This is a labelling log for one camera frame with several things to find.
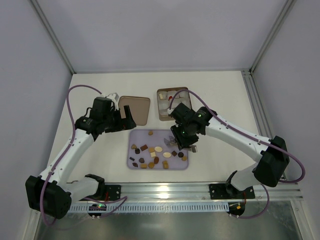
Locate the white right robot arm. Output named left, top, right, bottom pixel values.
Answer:
left=168, top=103, right=289, bottom=198

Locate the brown rectangular chocolate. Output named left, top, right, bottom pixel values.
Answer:
left=140, top=144, right=148, bottom=151

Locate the rose gold tin box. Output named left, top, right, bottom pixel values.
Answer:
left=156, top=87, right=192, bottom=122

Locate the white oval chocolate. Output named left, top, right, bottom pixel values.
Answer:
left=154, top=146, right=163, bottom=153
left=163, top=152, right=171, bottom=158

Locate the caramel cube chocolate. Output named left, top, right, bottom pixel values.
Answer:
left=162, top=160, right=169, bottom=169

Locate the rose gold tin lid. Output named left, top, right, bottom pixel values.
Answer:
left=118, top=96, right=151, bottom=126

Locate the tan rectangular chocolate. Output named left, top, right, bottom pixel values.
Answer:
left=140, top=163, right=148, bottom=169

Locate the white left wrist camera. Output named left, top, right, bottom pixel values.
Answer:
left=99, top=92, right=120, bottom=109

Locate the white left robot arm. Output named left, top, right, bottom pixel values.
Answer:
left=25, top=93, right=137, bottom=219

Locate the brown oval chocolate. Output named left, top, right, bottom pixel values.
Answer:
left=153, top=156, right=159, bottom=164

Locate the aluminium mounting rail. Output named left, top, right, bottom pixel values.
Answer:
left=67, top=179, right=305, bottom=208

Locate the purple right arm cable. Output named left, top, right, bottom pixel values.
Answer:
left=166, top=89, right=306, bottom=220

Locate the lilac plastic tray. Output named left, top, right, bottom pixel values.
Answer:
left=126, top=129, right=189, bottom=171

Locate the slotted cable duct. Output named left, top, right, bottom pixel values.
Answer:
left=68, top=201, right=229, bottom=214

